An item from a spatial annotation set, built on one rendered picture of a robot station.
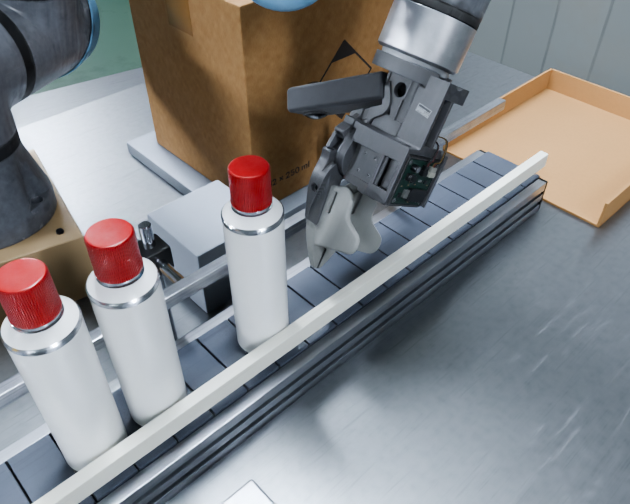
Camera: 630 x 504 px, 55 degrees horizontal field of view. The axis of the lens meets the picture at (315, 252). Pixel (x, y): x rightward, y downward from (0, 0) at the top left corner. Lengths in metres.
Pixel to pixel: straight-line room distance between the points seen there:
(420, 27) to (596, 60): 1.94
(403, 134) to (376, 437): 0.28
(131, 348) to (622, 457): 0.45
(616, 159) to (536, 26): 1.59
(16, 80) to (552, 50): 2.12
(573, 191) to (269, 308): 0.54
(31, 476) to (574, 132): 0.89
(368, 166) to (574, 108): 0.66
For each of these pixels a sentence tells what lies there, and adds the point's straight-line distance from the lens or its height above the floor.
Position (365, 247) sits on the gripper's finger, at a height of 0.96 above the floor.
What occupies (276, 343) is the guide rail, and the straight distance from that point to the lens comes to 0.56.
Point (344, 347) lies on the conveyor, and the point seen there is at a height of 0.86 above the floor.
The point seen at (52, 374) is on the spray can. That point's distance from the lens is 0.45.
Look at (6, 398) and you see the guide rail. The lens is 0.53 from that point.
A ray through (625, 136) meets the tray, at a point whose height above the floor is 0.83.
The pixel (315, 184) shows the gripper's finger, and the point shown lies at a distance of 0.56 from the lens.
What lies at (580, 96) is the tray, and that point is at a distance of 1.18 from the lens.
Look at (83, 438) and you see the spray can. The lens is 0.51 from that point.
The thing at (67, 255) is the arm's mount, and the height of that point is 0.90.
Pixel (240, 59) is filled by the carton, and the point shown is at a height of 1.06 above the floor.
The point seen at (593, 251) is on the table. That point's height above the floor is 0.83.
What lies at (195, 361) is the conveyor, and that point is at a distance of 0.60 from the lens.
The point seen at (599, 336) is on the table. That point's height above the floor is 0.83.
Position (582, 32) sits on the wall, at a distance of 2.46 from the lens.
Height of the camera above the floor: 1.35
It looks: 42 degrees down
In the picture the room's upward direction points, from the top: straight up
